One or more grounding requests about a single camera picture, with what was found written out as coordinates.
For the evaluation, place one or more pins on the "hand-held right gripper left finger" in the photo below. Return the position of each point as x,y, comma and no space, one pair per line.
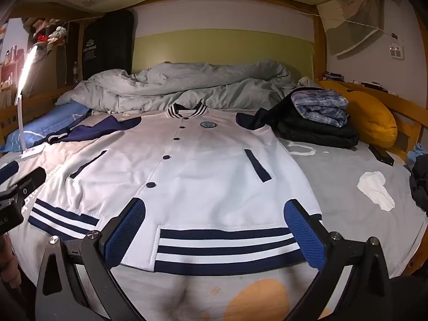
125,230

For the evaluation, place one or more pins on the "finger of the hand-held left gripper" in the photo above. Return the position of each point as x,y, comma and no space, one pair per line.
8,171
28,180

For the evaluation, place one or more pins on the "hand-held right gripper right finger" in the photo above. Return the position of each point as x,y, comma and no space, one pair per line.
304,234

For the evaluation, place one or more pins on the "white navy varsity jacket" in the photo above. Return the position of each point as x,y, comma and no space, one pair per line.
200,174

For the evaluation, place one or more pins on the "folded black clothes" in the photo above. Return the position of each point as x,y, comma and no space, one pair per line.
317,137

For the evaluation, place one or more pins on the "person's left hand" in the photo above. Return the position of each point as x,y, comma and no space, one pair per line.
8,260

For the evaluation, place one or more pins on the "blue pillow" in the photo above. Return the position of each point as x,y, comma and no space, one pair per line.
50,123

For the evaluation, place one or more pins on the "white sock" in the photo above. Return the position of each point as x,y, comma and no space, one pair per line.
374,190

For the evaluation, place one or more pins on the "white desk lamp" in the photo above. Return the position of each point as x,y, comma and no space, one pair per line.
26,70

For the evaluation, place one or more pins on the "flat black box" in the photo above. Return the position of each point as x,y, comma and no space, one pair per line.
381,154

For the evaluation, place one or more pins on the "dark cloth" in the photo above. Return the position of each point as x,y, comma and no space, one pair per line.
419,180

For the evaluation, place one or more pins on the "yellow pillow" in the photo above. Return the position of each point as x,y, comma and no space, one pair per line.
371,117

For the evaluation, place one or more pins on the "cluttered wooden shelf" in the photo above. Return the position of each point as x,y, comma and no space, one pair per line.
43,35

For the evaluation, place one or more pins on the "light blue cloth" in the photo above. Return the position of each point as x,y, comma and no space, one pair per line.
418,150

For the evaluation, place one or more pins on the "white crumpled cloth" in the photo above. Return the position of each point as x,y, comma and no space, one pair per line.
307,82

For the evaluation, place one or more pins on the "black hanging bag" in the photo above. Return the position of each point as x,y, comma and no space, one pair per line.
107,46

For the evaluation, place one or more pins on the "grey duvet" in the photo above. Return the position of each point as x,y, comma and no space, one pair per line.
184,87

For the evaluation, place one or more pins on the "green headboard panel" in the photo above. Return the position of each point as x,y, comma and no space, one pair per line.
217,46

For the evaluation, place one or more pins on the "checked hanging cloth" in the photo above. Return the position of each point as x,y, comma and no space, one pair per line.
357,20

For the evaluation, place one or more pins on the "wall power socket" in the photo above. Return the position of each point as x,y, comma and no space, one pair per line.
396,50

